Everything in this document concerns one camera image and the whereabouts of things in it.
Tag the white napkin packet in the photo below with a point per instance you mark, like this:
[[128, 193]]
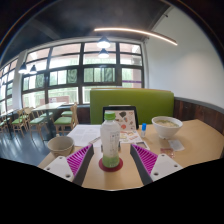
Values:
[[176, 144]]

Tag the green-capped clear drink bottle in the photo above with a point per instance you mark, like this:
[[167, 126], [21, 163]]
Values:
[[110, 140]]

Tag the small blue-capped bottle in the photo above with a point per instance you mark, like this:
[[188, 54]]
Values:
[[143, 130]]

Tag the white paper sheet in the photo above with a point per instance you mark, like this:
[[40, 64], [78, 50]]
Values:
[[85, 133]]

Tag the flat round red coaster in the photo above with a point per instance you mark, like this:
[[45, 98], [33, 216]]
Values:
[[115, 167]]

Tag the long curved ceiling light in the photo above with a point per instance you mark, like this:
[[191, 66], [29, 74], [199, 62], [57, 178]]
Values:
[[140, 32]]

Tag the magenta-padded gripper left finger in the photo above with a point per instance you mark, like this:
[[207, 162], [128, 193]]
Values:
[[58, 166]]

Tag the green upholstered bench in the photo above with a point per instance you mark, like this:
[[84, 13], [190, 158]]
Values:
[[150, 101]]

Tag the large dark-framed window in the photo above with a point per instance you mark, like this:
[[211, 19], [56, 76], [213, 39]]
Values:
[[66, 61]]

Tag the dark pendant ceiling lamps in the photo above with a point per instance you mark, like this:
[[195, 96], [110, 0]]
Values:
[[103, 43]]

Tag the wooden dining table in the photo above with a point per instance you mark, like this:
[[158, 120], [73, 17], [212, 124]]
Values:
[[48, 106]]

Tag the small dark-edged card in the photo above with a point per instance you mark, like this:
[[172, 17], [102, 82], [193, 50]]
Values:
[[142, 145]]

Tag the printed picture menu leaflet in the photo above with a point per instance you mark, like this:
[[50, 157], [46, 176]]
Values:
[[130, 136]]

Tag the white ceramic bowl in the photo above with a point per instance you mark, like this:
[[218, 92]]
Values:
[[166, 128]]

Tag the beige paper cup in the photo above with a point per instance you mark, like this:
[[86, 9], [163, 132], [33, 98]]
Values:
[[60, 145]]

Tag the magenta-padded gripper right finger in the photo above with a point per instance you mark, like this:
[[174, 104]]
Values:
[[165, 165]]

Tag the wooden chairs with green seats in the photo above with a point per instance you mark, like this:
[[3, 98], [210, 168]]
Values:
[[63, 120]]

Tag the brown flat packet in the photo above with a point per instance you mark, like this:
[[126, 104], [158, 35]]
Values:
[[167, 152]]

